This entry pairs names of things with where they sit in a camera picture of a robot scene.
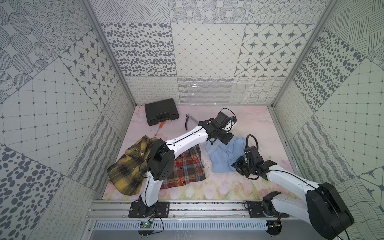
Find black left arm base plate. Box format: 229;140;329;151
128;201;170;218

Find aluminium mounting rail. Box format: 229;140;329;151
86;200;296;221

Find orange handled screwdriver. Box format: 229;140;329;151
155;121;165;137

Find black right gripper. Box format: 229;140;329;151
231;156;254;178

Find black plastic tool case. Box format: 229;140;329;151
145;99;179;126

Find light blue shirt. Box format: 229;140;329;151
205;137;246;174

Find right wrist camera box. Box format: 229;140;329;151
244;146;261;161

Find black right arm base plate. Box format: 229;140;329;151
244;201;290;218

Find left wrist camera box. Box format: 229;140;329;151
211;112;231;129

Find blue handled pliers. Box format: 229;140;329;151
185;114;199;131

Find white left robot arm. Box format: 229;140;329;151
140;126;234;209

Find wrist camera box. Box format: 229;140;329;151
244;146;261;161
211;112;231;129

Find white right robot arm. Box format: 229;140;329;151
232;157;355;240

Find red plaid folded shirt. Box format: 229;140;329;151
161;145;206;190

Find yellow plaid shirt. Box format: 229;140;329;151
107;136;158;196

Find clear plastic vacuum bag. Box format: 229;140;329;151
181;78;295;189

